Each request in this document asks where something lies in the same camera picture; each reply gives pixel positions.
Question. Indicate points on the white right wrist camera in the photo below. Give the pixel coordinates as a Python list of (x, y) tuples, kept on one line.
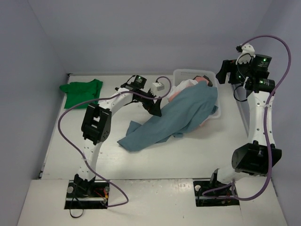
[(247, 52)]

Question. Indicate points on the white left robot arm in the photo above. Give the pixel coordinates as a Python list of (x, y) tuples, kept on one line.
[(96, 125)]

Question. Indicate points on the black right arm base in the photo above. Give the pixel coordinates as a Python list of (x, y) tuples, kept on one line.
[(207, 195)]

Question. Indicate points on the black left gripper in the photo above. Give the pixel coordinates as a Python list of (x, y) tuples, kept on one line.
[(151, 101)]

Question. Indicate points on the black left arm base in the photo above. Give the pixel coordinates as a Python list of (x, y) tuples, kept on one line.
[(96, 198)]

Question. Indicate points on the white laundry basket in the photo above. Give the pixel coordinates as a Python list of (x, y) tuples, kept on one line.
[(185, 74)]

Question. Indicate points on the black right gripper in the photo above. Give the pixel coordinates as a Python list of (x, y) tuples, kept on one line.
[(225, 71)]

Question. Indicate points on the pink t shirt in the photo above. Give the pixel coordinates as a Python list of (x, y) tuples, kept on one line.
[(202, 80)]

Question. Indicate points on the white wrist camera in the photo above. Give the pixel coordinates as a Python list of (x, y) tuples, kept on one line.
[(247, 52), (156, 88)]

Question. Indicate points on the green t shirt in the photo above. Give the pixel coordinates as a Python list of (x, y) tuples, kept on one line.
[(77, 92)]

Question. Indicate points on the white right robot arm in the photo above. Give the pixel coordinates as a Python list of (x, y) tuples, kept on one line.
[(252, 158)]

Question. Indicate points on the grey-blue t shirt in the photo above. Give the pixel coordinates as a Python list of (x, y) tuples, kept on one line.
[(187, 111)]

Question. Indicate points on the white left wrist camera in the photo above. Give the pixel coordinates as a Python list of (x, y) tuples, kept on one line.
[(156, 88)]

